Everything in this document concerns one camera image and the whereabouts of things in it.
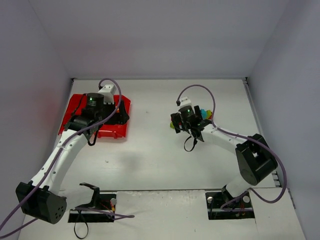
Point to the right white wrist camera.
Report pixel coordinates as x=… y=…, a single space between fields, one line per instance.
x=183 y=102

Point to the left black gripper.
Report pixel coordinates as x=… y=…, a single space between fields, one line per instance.
x=116 y=116

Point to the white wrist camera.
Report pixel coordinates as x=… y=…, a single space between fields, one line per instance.
x=183 y=102
x=108 y=92

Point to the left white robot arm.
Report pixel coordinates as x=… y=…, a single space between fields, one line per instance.
x=40 y=197

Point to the red divided bin tray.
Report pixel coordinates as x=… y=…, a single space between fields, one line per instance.
x=110 y=131

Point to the teal lego block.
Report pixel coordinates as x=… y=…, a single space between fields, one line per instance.
x=206 y=114

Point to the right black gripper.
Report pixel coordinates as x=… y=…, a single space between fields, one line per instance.
x=189 y=124

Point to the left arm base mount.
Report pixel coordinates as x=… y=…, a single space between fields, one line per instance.
x=104 y=201

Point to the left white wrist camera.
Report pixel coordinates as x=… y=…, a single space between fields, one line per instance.
x=108 y=92

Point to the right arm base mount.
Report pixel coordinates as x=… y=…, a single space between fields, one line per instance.
x=221 y=206

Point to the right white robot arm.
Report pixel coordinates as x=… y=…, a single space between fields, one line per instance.
x=254 y=161

